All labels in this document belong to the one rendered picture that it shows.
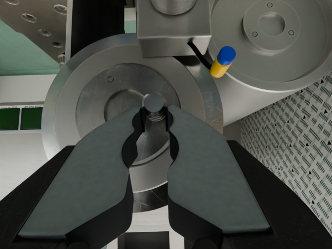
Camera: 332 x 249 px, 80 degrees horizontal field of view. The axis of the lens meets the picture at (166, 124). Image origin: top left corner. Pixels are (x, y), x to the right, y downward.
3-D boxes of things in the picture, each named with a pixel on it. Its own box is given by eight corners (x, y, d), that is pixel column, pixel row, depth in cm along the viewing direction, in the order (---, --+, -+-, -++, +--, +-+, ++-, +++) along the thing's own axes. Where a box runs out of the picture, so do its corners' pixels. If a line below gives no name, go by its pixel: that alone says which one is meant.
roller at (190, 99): (212, 52, 16) (196, 203, 14) (185, 115, 41) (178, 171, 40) (70, 35, 16) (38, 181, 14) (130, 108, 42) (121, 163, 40)
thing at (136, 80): (79, 60, 15) (181, 63, 15) (90, 70, 17) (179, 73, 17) (68, 163, 14) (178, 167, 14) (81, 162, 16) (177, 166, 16)
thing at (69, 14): (76, -105, 21) (70, 62, 18) (124, 31, 44) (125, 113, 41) (72, -105, 21) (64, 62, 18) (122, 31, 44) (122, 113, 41)
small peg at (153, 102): (162, 88, 11) (168, 111, 11) (163, 101, 14) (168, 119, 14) (139, 94, 11) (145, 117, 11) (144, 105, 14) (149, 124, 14)
